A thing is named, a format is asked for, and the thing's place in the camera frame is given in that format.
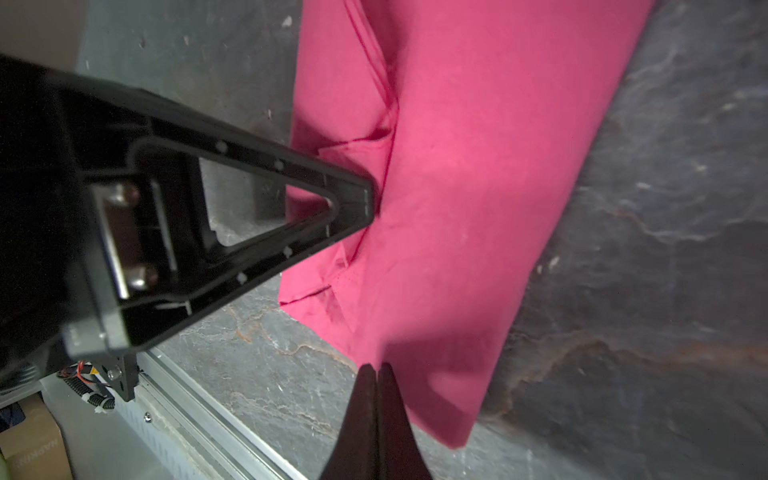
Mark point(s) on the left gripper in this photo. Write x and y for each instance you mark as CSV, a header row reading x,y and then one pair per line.
x,y
45,219

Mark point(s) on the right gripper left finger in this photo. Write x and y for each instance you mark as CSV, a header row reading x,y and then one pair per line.
x,y
355,453

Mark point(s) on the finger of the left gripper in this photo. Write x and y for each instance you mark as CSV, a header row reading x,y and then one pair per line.
x,y
179,214

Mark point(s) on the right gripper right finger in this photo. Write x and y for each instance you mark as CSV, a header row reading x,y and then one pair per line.
x,y
398,455

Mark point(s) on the magenta paper napkin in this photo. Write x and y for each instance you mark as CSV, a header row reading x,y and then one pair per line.
x,y
472,119

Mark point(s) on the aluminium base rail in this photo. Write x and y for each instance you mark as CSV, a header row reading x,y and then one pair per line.
x,y
172,429

